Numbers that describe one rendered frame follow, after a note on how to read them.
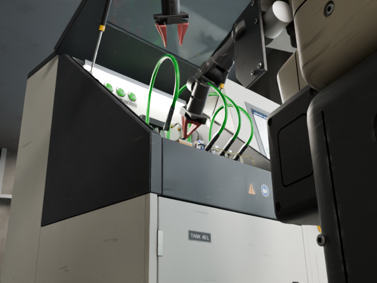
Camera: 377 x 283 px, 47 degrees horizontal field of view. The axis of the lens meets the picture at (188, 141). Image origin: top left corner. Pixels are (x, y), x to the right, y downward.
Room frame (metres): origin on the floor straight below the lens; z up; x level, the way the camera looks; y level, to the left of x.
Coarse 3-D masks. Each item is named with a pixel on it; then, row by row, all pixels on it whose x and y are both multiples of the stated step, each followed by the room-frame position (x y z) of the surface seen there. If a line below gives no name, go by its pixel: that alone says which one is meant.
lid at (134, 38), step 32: (96, 0) 1.30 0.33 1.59; (128, 0) 1.35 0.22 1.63; (160, 0) 1.39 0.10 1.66; (192, 0) 1.44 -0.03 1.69; (224, 0) 1.48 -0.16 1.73; (64, 32) 1.40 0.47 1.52; (96, 32) 1.41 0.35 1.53; (128, 32) 1.47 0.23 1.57; (192, 32) 1.57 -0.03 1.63; (224, 32) 1.63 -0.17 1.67; (128, 64) 1.59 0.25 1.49; (160, 64) 1.65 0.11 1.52; (192, 64) 1.73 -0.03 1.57
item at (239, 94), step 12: (228, 84) 1.82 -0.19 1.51; (216, 96) 1.81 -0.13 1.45; (228, 96) 1.78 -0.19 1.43; (240, 96) 1.86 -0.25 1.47; (252, 96) 1.94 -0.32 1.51; (204, 108) 1.87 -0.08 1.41; (216, 108) 1.81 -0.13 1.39; (228, 108) 1.76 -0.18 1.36; (264, 108) 1.98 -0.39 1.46; (216, 120) 1.82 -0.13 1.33; (228, 120) 1.76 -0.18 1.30; (240, 132) 1.75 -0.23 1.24; (252, 144) 1.79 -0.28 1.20; (312, 228) 1.56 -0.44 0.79; (312, 240) 1.55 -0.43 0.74; (312, 252) 1.55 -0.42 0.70; (312, 264) 1.54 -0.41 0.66; (324, 264) 1.59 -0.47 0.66; (312, 276) 1.54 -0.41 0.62; (324, 276) 1.58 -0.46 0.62
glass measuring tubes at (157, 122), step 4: (140, 116) 1.66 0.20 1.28; (144, 116) 1.66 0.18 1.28; (144, 120) 1.66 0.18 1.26; (152, 120) 1.69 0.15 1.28; (156, 120) 1.70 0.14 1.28; (152, 124) 1.69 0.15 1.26; (156, 124) 1.70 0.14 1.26; (160, 124) 1.72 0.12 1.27; (164, 124) 1.74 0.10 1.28; (156, 128) 1.72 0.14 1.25; (160, 128) 1.74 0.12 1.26; (160, 132) 1.74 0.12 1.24
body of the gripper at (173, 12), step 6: (162, 0) 1.08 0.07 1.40; (168, 0) 1.07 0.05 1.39; (174, 0) 1.07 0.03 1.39; (162, 6) 1.09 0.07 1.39; (168, 6) 1.08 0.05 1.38; (174, 6) 1.08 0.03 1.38; (162, 12) 1.11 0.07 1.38; (168, 12) 1.09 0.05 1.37; (174, 12) 1.10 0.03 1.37; (180, 12) 1.14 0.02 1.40; (156, 18) 1.11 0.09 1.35; (162, 18) 1.10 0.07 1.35
